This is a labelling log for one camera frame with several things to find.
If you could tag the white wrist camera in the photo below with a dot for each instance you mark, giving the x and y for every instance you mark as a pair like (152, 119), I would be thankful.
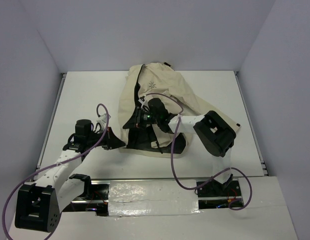
(103, 120)
(143, 102)

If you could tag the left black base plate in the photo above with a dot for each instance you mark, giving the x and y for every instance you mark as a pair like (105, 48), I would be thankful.
(96, 201)

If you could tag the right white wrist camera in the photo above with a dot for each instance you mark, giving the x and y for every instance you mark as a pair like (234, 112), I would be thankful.
(143, 102)

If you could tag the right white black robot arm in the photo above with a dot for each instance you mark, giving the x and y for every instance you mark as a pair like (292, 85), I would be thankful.
(152, 128)

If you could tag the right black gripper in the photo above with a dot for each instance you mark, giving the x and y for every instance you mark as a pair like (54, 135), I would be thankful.
(136, 120)

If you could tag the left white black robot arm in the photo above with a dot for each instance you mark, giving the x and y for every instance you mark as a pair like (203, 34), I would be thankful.
(40, 204)

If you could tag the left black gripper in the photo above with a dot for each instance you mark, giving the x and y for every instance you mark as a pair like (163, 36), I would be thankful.
(112, 141)

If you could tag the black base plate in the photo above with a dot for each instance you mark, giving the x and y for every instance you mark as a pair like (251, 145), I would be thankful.
(212, 196)
(96, 201)

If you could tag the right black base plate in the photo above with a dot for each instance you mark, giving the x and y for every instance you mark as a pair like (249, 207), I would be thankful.
(212, 196)

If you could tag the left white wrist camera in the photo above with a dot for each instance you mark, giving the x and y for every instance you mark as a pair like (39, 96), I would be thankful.
(103, 120)

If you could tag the cream jacket with black zipper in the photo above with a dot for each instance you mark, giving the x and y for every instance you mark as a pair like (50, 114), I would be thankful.
(158, 80)

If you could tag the white foam front board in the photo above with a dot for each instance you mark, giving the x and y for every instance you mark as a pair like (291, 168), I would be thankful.
(174, 215)

